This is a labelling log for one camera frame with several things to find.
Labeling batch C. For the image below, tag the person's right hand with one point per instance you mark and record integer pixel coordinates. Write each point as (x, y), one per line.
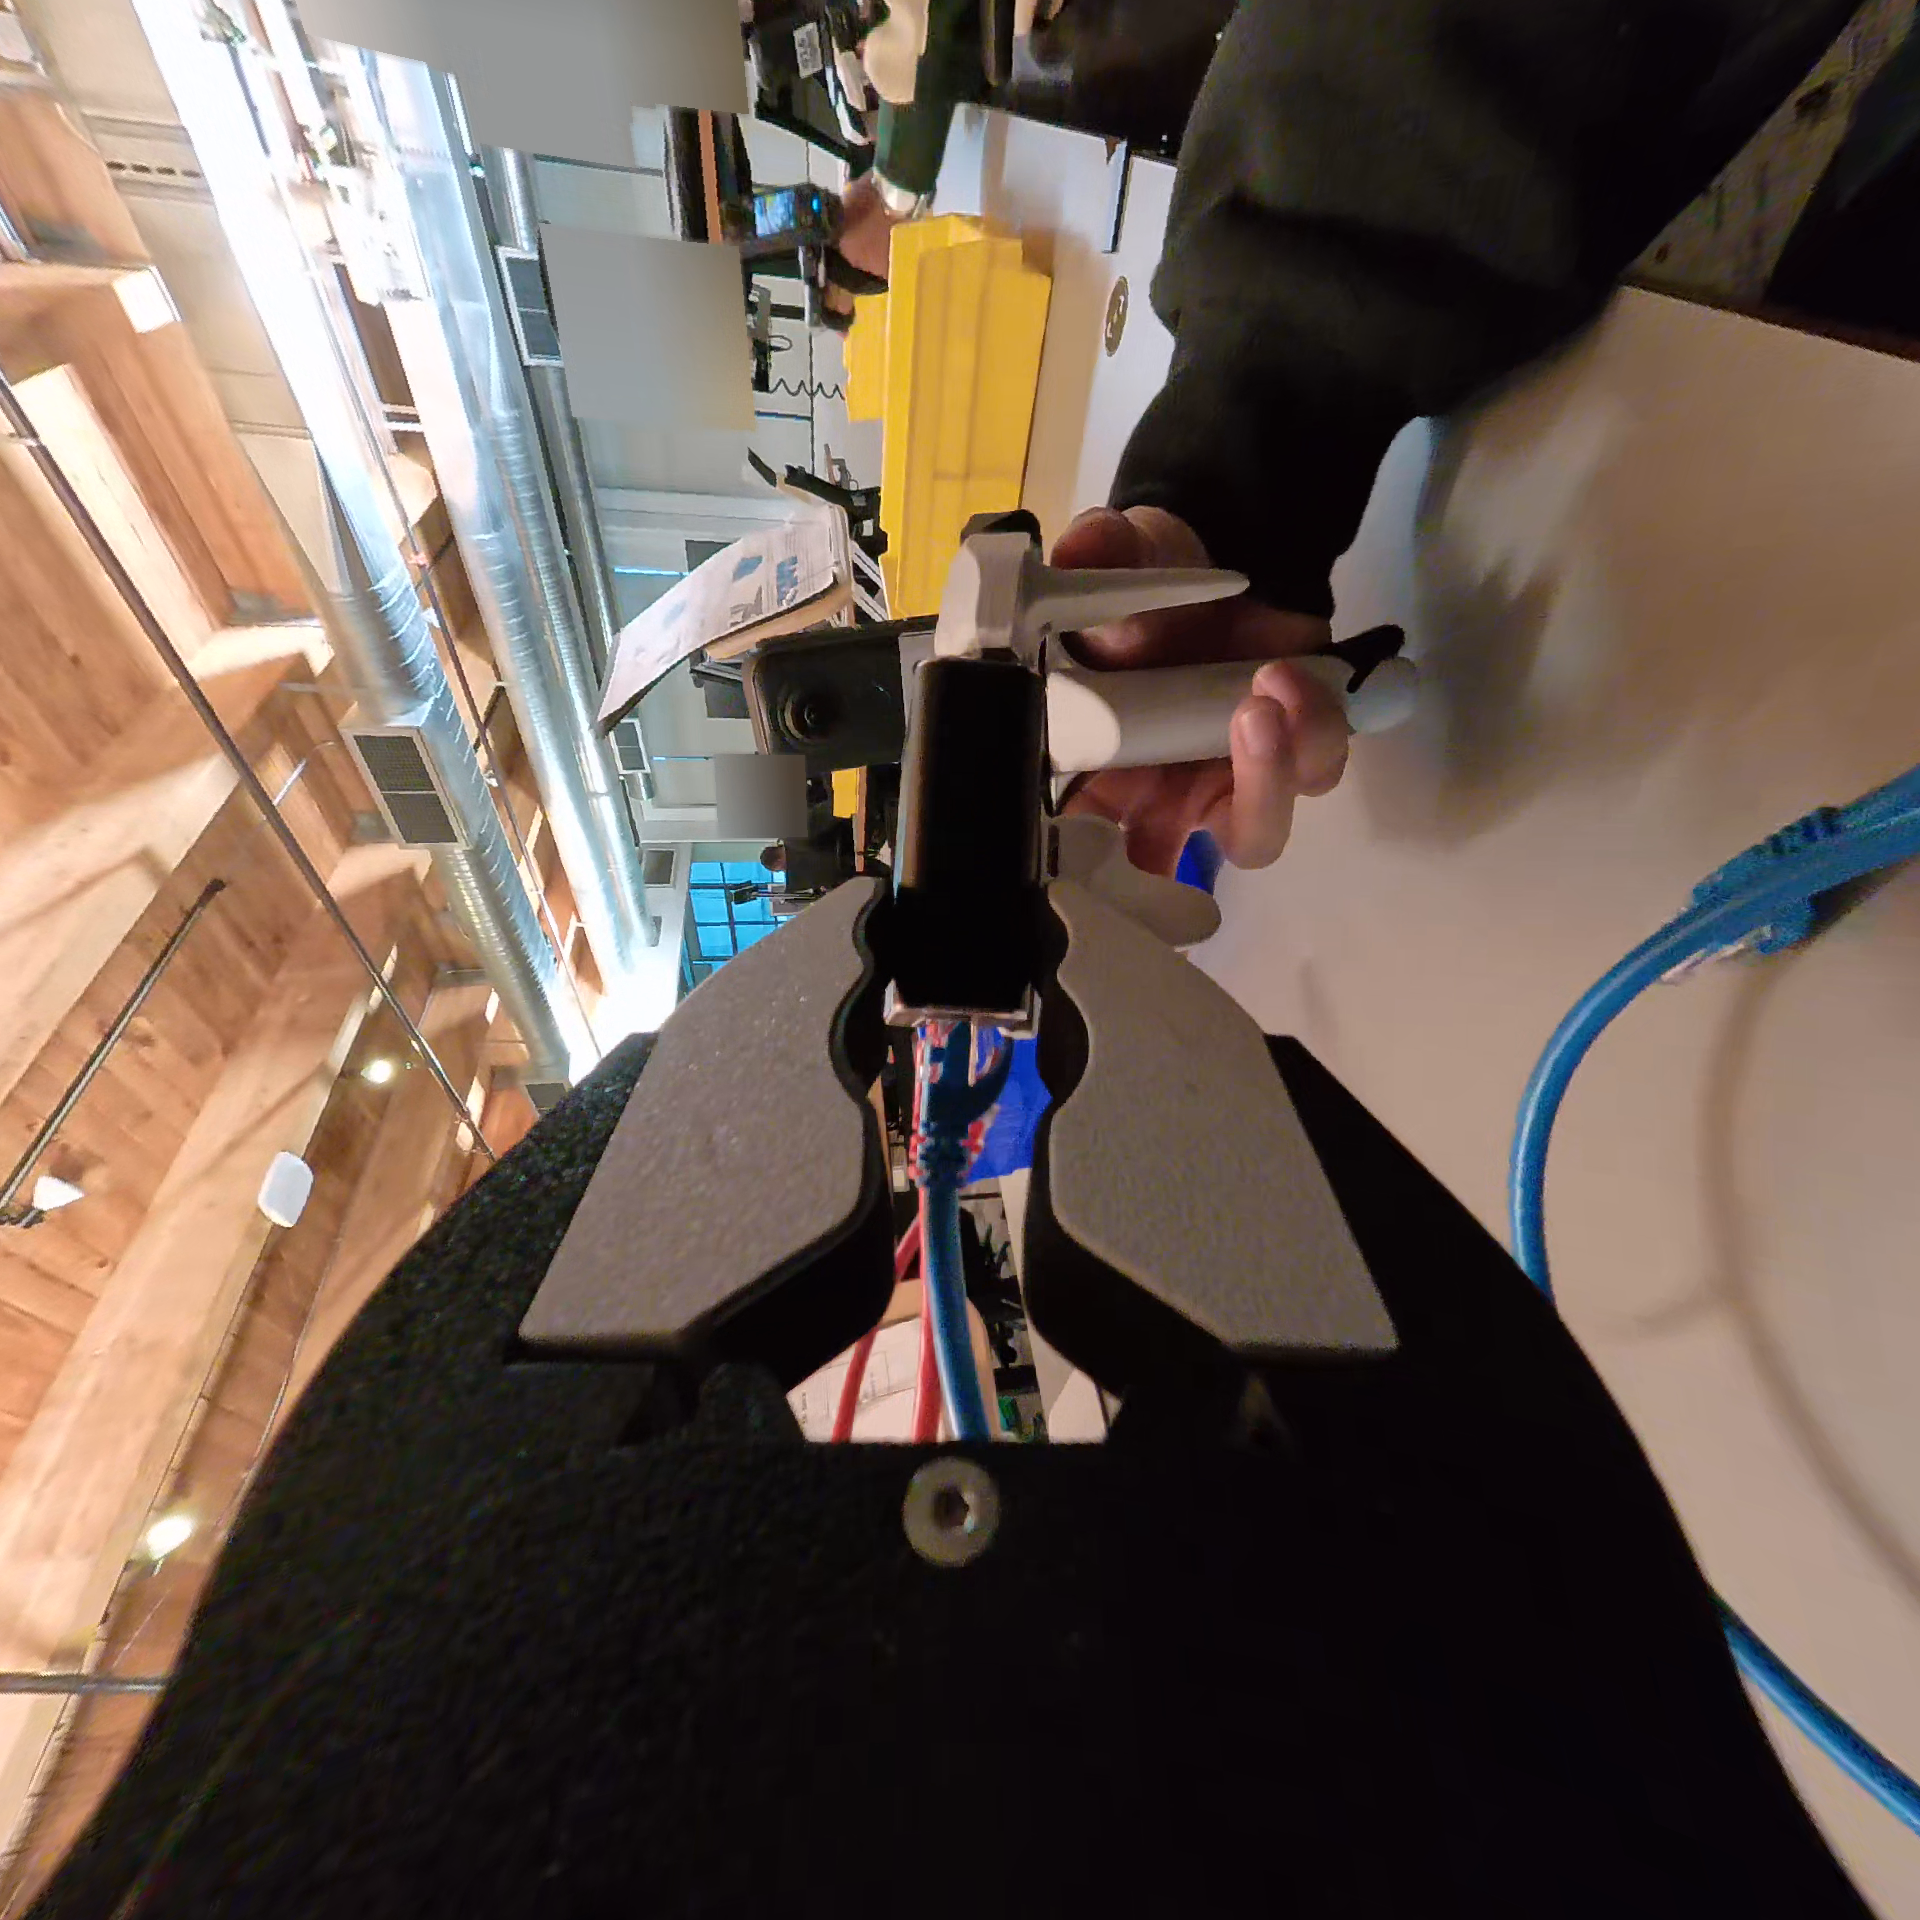
(1185, 818)

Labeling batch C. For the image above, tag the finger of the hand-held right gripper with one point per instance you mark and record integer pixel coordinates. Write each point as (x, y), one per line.
(1149, 900)
(998, 600)

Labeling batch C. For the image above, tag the person's right forearm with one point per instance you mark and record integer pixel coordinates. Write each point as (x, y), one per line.
(1351, 301)

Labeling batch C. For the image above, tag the silver ventilation duct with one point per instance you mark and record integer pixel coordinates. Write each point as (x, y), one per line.
(548, 495)
(404, 661)

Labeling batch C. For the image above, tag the pale grey desk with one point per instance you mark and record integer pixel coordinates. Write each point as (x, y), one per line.
(1650, 600)

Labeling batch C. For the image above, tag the dark metal network switch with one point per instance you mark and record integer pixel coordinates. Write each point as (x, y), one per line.
(972, 841)

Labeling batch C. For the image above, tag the metal duct vent grille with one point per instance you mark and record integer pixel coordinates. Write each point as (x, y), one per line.
(529, 308)
(403, 789)

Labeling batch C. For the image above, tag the ceiling track lamp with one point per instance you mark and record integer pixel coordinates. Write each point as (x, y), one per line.
(57, 1195)

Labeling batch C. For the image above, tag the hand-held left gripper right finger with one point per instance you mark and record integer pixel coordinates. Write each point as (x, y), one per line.
(1201, 1170)

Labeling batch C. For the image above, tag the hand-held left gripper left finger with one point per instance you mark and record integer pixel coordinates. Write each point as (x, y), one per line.
(720, 1140)

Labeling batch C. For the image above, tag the yellow plastic bin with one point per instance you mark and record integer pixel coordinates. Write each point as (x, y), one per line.
(960, 375)

